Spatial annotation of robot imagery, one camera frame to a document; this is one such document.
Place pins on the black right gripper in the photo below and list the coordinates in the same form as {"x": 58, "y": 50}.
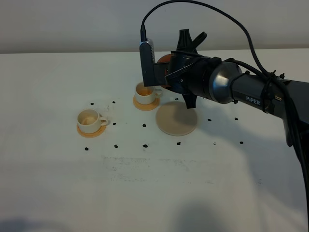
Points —
{"x": 181, "y": 64}

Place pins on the brown clay teapot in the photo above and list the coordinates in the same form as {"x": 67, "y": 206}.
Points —
{"x": 165, "y": 58}

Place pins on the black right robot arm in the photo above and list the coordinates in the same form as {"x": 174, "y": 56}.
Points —
{"x": 224, "y": 81}

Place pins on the beige round teapot coaster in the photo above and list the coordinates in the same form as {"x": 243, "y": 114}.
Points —
{"x": 173, "y": 118}

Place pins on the white teacup far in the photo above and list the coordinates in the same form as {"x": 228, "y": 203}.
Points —
{"x": 146, "y": 95}

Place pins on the white teacup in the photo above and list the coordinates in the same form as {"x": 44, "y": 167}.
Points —
{"x": 90, "y": 121}
{"x": 146, "y": 95}

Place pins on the orange coaster far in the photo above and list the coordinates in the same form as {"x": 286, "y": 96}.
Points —
{"x": 146, "y": 107}

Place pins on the orange coaster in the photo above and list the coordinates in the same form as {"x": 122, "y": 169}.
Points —
{"x": 91, "y": 135}
{"x": 146, "y": 107}

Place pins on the orange coaster near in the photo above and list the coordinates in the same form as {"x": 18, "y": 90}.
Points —
{"x": 91, "y": 135}

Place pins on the white teacup near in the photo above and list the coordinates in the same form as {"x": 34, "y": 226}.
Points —
{"x": 90, "y": 121}

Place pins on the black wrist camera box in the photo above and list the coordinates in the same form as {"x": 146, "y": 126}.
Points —
{"x": 153, "y": 73}

